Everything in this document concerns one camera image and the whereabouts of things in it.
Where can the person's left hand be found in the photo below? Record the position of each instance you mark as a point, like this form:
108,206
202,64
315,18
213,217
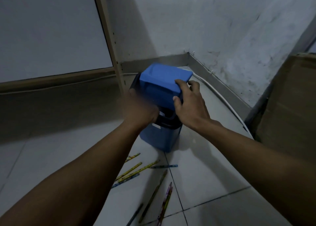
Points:
137,111

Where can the person's right hand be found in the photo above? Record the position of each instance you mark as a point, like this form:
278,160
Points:
192,109

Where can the person's right middle finger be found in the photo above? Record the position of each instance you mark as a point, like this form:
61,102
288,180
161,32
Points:
195,85

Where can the person's left fingers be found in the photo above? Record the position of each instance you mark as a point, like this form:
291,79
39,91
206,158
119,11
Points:
152,113

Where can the person's right thumb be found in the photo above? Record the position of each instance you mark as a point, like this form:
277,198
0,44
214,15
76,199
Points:
177,104

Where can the blue bin lid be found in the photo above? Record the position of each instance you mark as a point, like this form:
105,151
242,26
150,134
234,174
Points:
160,82

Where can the person's left forearm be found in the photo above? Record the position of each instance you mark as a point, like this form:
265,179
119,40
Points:
74,179

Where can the person's right forearm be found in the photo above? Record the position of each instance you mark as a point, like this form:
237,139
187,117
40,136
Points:
259,166

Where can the blue trash bin black rim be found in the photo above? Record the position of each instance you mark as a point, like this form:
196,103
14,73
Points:
161,137

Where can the scattered colourful pencils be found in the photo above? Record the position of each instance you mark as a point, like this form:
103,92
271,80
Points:
138,171

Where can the brown cardboard box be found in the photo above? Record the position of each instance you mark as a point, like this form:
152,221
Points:
288,104

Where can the white board with beige frame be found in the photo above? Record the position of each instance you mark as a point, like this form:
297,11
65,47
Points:
49,30

